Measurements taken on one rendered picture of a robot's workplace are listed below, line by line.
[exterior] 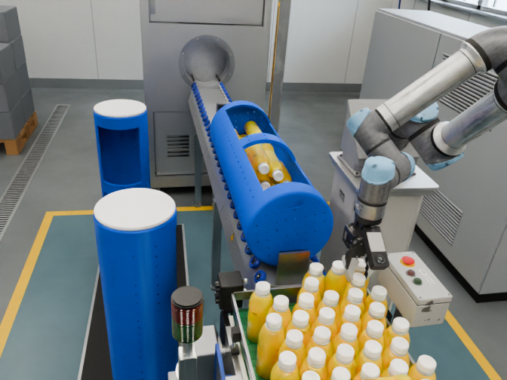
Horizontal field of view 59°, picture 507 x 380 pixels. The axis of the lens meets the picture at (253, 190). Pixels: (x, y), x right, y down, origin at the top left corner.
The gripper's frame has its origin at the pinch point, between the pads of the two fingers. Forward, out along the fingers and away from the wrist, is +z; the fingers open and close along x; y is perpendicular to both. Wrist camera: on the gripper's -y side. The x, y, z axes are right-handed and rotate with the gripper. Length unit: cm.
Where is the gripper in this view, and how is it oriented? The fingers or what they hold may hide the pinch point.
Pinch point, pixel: (358, 279)
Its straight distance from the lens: 131.5
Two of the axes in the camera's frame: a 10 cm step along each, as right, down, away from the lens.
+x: -9.8, 0.5, -2.2
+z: -0.7, 8.7, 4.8
